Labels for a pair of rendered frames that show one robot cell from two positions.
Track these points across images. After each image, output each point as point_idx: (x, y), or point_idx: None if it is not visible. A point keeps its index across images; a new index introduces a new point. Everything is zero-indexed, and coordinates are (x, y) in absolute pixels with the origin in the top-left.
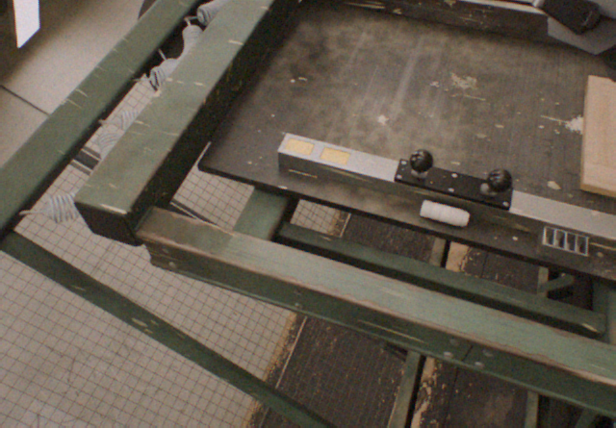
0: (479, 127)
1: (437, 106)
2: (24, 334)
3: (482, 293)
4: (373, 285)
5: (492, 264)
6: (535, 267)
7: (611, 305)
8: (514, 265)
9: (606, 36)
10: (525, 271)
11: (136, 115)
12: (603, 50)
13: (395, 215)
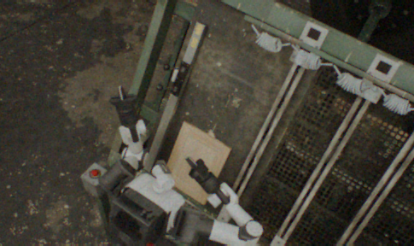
0: (212, 99)
1: (224, 87)
2: None
3: (163, 80)
4: (148, 47)
5: (369, 146)
6: (345, 163)
7: (157, 113)
8: (356, 155)
9: (114, 97)
10: (346, 158)
11: None
12: (113, 96)
13: (178, 59)
